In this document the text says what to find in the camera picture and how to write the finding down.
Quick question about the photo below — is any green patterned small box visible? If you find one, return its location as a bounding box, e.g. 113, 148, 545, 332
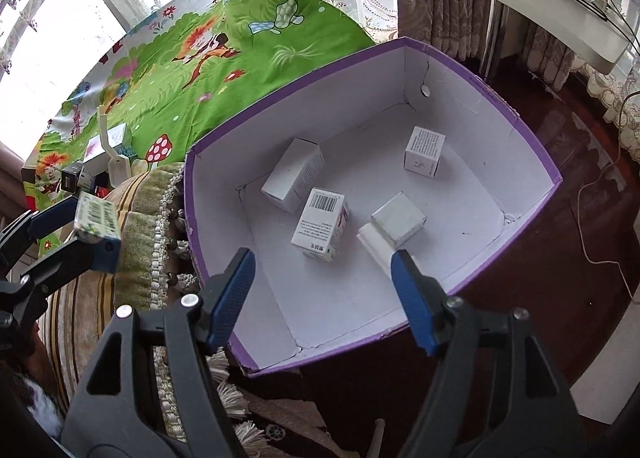
73, 192, 122, 244

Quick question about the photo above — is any cream plastic scoop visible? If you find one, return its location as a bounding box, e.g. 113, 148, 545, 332
98, 110, 131, 187

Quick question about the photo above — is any black shaver box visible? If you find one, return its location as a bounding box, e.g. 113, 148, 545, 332
61, 162, 84, 193

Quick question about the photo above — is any white cube box red logo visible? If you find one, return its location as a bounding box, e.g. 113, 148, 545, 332
357, 223, 397, 280

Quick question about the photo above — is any striped beige sofa cover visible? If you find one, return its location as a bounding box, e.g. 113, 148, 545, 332
46, 163, 258, 456

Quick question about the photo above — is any small white square box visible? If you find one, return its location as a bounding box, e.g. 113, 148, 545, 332
371, 191, 426, 249

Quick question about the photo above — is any small white box in bin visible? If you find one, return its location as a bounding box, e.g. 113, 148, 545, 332
262, 138, 324, 214

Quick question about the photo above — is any barcode white box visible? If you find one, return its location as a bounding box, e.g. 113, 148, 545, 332
291, 188, 349, 262

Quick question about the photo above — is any white box printed text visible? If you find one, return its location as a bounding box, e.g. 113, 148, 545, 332
404, 126, 446, 178

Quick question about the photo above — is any purple cardboard storage box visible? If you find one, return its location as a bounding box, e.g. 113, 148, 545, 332
183, 38, 562, 376

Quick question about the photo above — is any green cartoon print cloth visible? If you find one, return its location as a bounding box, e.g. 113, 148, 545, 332
22, 0, 372, 211

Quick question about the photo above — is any white power cable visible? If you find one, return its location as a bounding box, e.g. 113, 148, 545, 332
576, 87, 640, 299

